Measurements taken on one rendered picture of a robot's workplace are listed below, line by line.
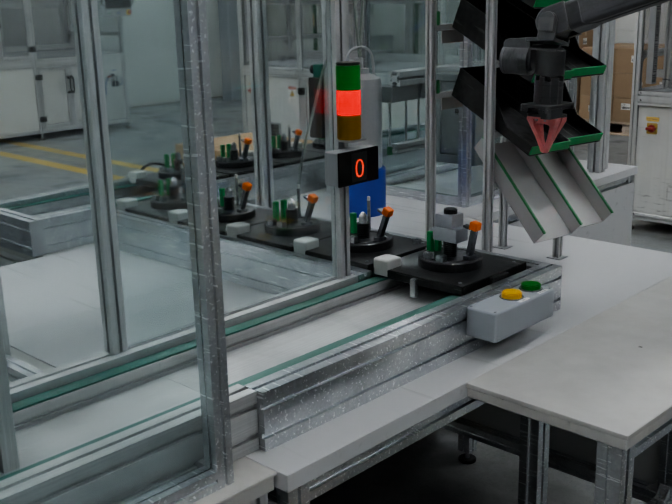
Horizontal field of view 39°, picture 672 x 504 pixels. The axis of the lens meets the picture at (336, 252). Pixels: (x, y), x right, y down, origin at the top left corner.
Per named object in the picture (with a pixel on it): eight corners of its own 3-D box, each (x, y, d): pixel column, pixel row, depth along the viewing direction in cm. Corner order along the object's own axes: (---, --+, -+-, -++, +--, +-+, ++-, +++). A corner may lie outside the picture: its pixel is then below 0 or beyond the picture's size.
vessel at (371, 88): (392, 165, 301) (391, 45, 291) (362, 172, 291) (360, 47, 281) (359, 161, 310) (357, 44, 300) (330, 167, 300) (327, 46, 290)
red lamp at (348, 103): (366, 113, 192) (365, 89, 191) (349, 116, 189) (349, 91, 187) (348, 112, 196) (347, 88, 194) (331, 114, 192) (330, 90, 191)
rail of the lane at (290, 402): (560, 308, 209) (562, 261, 207) (265, 451, 148) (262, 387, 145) (539, 303, 213) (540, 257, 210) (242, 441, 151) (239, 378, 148)
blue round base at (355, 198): (395, 211, 305) (395, 165, 301) (363, 220, 294) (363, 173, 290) (360, 205, 315) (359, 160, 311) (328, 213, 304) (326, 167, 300)
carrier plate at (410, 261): (526, 270, 208) (526, 260, 207) (462, 296, 191) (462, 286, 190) (439, 252, 224) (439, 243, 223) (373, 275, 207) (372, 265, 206)
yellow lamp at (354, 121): (366, 138, 194) (366, 114, 192) (350, 141, 190) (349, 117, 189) (348, 136, 197) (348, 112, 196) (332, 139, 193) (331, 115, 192)
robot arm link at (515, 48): (556, 10, 179) (573, 18, 186) (501, 9, 185) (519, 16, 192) (547, 74, 180) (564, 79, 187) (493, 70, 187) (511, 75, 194)
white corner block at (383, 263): (402, 274, 207) (402, 256, 206) (388, 279, 204) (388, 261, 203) (385, 270, 210) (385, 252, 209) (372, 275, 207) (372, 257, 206)
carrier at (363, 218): (434, 251, 225) (434, 199, 221) (367, 273, 208) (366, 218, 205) (359, 235, 241) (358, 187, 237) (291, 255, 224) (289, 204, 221)
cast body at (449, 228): (468, 240, 205) (468, 208, 203) (456, 244, 201) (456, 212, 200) (437, 234, 210) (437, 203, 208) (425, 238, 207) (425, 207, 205)
